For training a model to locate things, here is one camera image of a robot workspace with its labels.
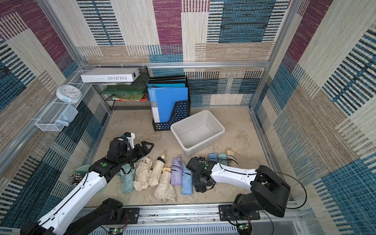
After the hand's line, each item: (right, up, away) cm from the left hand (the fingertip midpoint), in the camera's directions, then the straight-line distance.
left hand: (150, 147), depth 78 cm
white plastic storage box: (+26, +6, +26) cm, 37 cm away
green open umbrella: (-32, -12, -9) cm, 35 cm away
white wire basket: (-42, +16, -7) cm, 46 cm away
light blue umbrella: (+19, -21, +3) cm, 29 cm away
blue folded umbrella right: (+35, -8, +14) cm, 38 cm away
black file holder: (+17, +20, +14) cm, 30 cm away
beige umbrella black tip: (+2, -17, +1) cm, 17 cm away
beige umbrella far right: (+46, -9, +11) cm, 48 cm away
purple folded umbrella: (+14, -15, +6) cm, 21 cm away
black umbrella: (+27, -22, 0) cm, 34 cm away
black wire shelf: (-25, +29, +21) cm, 44 cm away
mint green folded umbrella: (-13, -16, +4) cm, 21 cm away
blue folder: (+5, +26, +14) cm, 30 cm away
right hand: (+25, -20, +6) cm, 33 cm away
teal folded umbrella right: (+41, -9, +12) cm, 43 cm away
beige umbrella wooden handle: (+8, -23, -1) cm, 24 cm away
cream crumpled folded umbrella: (-6, -13, +6) cm, 15 cm away
